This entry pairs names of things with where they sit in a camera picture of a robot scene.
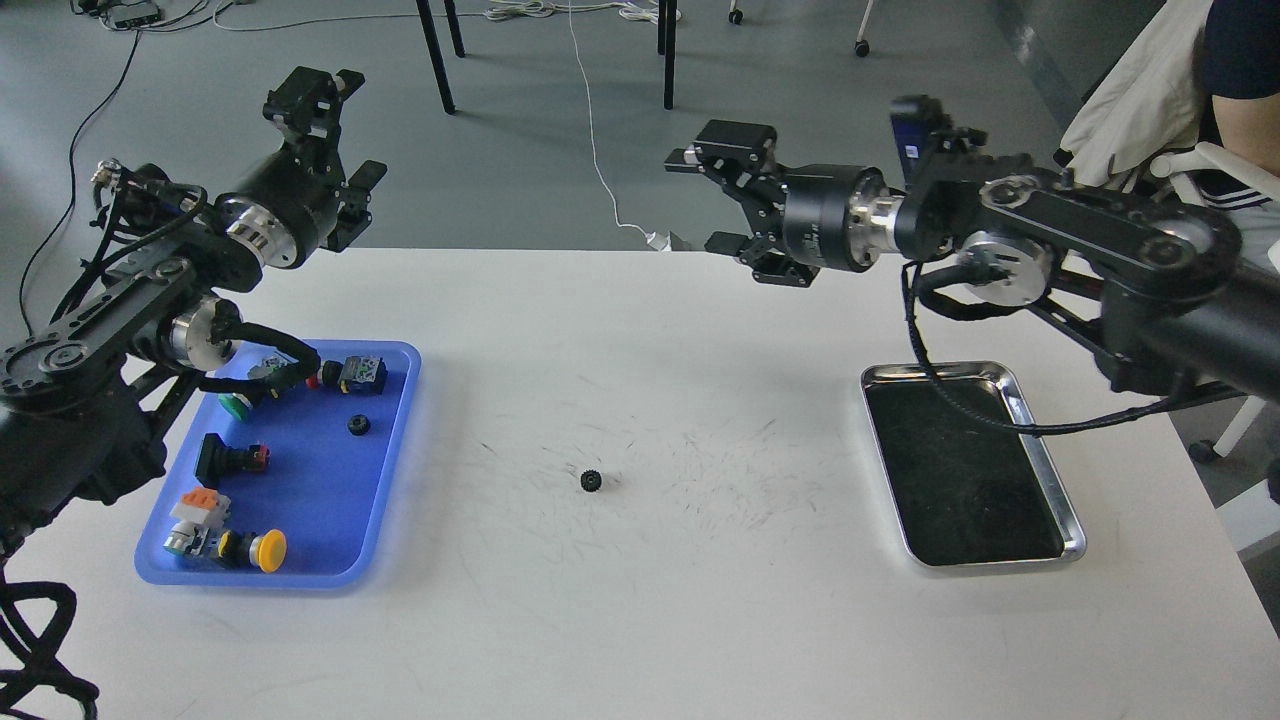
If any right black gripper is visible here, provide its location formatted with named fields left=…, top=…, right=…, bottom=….
left=664, top=119, right=890, bottom=288

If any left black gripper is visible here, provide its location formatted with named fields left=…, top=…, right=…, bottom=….
left=215, top=67, right=388, bottom=269

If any small black gear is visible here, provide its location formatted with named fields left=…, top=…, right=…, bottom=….
left=346, top=414, right=372, bottom=437
left=579, top=469, right=603, bottom=493

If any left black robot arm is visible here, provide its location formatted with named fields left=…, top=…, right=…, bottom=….
left=1, top=67, right=387, bottom=560

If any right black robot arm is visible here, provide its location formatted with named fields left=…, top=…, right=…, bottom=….
left=664, top=95, right=1279, bottom=436

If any white power adapter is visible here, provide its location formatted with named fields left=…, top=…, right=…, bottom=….
left=645, top=231, right=692, bottom=252

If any black table leg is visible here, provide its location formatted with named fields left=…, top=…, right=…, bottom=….
left=415, top=0, right=457, bottom=117
left=657, top=0, right=678, bottom=111
left=443, top=0, right=467, bottom=58

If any black power strip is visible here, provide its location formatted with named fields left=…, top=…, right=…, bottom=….
left=100, top=1, right=164, bottom=31

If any blue plastic tray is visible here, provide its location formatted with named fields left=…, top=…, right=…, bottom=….
left=134, top=340, right=421, bottom=591

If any silver metal tray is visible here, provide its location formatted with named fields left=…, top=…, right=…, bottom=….
left=860, top=361, right=1088, bottom=573

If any beige jacket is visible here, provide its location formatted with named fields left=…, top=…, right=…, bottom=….
left=1055, top=1, right=1211, bottom=190

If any seated person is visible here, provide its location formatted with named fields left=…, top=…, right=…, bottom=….
left=1196, top=1, right=1279, bottom=270

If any white floor cable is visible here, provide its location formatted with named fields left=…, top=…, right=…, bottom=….
left=214, top=0, right=685, bottom=241

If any red push button switch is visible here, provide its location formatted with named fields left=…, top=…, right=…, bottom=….
left=303, top=354, right=389, bottom=395

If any black floor cable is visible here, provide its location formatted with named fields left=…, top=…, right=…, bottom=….
left=20, top=29, right=146, bottom=341

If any green push button switch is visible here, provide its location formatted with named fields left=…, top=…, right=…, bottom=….
left=218, top=352, right=293, bottom=421

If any black push button switch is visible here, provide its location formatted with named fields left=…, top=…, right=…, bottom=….
left=195, top=433, right=270, bottom=489

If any orange grey switch block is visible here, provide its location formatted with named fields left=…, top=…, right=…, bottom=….
left=163, top=486, right=230, bottom=557

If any yellow push button switch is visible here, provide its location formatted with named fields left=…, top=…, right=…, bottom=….
left=212, top=529, right=288, bottom=574

